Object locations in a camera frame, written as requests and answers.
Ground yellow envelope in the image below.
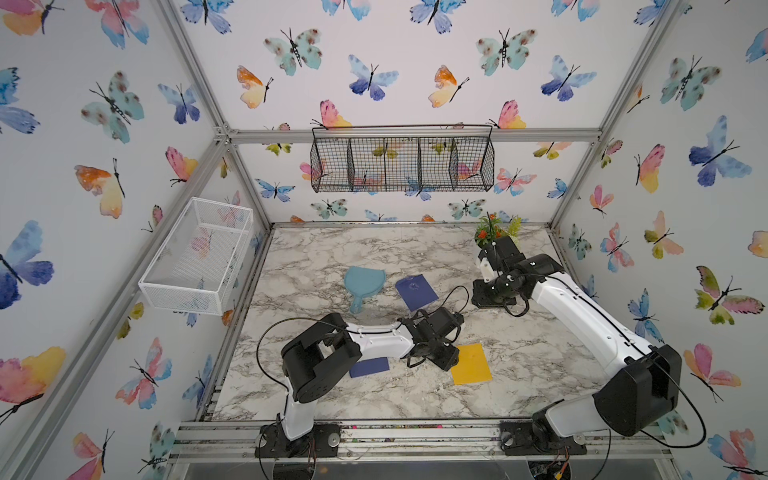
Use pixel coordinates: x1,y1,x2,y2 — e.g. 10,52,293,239
451,343,492,385

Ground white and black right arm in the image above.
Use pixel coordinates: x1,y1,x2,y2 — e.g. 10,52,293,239
473,237,682,441

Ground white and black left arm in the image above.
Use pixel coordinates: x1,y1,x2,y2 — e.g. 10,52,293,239
281,307,464,441

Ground artificial flowers in white pot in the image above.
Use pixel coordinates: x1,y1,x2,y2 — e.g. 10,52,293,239
474,211,522,248

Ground teal plastic scoop dish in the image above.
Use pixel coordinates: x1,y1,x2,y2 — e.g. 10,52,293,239
344,266,386,315

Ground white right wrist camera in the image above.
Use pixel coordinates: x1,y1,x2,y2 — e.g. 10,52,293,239
478,258,498,283

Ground black wire wall basket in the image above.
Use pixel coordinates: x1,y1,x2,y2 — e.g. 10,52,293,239
310,124,495,193

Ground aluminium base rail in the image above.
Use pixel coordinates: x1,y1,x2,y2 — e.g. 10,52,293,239
170,418,672,463

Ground white mesh wall basket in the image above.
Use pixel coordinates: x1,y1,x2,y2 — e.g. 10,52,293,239
138,197,254,315

